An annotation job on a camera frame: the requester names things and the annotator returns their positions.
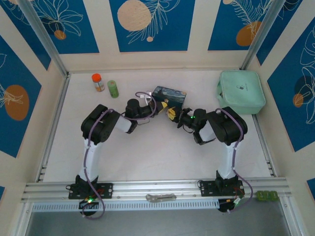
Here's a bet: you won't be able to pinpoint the mint green zip case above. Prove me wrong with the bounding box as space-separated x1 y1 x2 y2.
216 70 266 115

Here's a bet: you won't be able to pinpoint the green connector block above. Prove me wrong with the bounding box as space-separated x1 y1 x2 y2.
257 191 279 202

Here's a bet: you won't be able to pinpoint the thin black right gripper cable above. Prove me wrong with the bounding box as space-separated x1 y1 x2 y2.
177 122 195 134

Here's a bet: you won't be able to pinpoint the orange capped small bottle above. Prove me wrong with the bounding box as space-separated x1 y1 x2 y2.
92 73 105 92

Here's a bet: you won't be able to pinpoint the starry night print box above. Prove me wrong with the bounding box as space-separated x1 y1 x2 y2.
151 85 188 111

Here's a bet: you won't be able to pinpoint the small silver metal bracket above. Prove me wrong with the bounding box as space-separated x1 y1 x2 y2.
145 193 177 202

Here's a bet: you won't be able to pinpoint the white slotted cable duct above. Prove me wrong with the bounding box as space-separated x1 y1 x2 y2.
31 199 220 212

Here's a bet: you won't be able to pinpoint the aluminium corner post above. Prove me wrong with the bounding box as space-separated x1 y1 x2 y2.
240 0 287 71
18 0 69 77

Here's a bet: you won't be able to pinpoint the black left controller with LED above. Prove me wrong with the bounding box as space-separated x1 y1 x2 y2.
78 198 99 217

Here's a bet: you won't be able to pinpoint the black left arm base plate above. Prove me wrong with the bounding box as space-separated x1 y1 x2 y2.
68 182 114 199

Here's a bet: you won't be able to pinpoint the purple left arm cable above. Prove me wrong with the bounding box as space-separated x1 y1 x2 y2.
82 91 158 221

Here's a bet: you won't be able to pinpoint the grey metal panel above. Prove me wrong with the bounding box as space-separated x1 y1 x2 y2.
24 210 293 236

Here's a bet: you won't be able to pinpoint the black right controller box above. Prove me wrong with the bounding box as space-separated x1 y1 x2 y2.
218 199 243 213

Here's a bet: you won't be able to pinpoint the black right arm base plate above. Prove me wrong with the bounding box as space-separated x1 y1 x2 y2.
200 179 246 197

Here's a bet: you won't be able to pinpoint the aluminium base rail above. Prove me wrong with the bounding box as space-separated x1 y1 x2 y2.
21 178 292 203

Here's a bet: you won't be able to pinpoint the aluminium table side rail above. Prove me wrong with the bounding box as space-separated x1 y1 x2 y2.
252 114 278 177
35 73 71 182

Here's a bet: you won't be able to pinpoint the green cylindrical can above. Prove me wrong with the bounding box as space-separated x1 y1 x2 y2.
107 80 120 98

